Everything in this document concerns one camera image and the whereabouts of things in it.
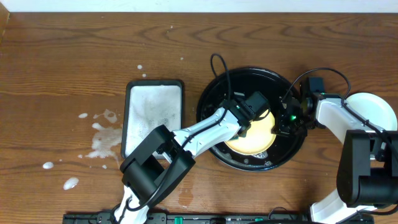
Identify white plate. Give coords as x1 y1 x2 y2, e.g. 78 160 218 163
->
347 93 397 131

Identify green yellow sponge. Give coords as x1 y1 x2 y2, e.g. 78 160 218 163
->
234 133 247 139

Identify yellow plate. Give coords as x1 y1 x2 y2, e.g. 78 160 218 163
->
225 110 276 156

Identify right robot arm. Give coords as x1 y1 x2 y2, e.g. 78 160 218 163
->
274 92 397 223

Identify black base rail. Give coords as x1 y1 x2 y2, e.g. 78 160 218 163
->
62 212 310 224

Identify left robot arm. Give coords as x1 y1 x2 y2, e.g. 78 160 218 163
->
114 100 257 223

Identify rectangular black soap tray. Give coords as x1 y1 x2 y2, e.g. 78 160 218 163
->
121 80 183 159

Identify round black tray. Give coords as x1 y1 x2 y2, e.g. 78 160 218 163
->
196 67 307 172

